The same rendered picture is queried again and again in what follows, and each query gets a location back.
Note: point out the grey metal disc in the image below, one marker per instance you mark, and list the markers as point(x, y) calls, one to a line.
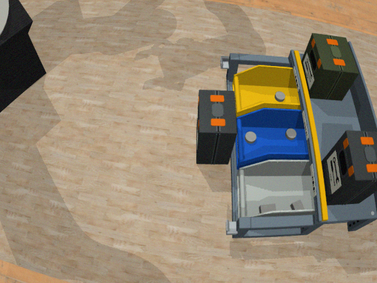
point(279, 96)
point(290, 134)
point(250, 137)

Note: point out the yellow flat bar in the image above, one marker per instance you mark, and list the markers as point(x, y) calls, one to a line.
point(319, 170)

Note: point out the yellow open bin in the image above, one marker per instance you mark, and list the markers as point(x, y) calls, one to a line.
point(258, 86)

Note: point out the blue bin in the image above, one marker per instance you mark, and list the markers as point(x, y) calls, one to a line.
point(270, 126)

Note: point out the grey metal shelf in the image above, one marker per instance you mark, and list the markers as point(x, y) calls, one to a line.
point(332, 118)

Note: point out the grey open bin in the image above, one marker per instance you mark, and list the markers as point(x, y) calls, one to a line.
point(275, 181)

